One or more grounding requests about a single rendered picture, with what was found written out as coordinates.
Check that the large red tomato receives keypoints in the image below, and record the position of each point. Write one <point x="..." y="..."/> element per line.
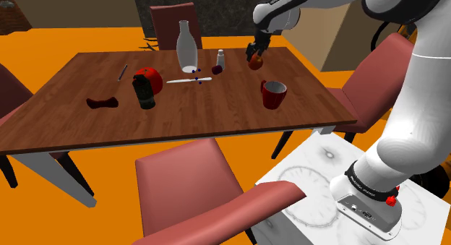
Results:
<point x="155" y="78"/>

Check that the brown cabinet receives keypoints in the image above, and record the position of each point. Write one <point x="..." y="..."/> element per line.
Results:
<point x="12" y="20"/>

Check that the white marble robot stand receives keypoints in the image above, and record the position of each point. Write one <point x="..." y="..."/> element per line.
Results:
<point x="310" y="198"/>

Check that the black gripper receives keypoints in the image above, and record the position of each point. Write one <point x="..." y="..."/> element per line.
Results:
<point x="262" y="40"/>

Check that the red orange apple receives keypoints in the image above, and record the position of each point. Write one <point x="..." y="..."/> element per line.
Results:
<point x="256" y="63"/>

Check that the dark green bottle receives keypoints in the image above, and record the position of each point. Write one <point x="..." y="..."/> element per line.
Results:
<point x="143" y="94"/>

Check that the white knife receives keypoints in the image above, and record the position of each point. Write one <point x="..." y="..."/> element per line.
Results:
<point x="183" y="80"/>

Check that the dark red bow-shaped thing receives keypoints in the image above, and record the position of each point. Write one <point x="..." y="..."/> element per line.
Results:
<point x="102" y="103"/>

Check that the grey pen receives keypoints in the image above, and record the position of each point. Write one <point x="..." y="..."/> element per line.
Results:
<point x="122" y="73"/>

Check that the clear glass bottle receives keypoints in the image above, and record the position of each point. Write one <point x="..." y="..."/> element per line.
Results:
<point x="186" y="47"/>

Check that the small dark red cup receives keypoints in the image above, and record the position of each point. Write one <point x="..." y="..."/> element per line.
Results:
<point x="216" y="70"/>

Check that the red mug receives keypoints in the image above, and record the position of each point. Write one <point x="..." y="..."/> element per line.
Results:
<point x="273" y="96"/>

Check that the small white shaker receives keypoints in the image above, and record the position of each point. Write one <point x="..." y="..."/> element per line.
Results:
<point x="221" y="59"/>

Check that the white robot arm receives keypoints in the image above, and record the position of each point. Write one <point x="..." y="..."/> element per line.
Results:
<point x="419" y="107"/>

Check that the wooden table with white legs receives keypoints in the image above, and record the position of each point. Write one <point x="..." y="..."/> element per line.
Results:
<point x="211" y="107"/>

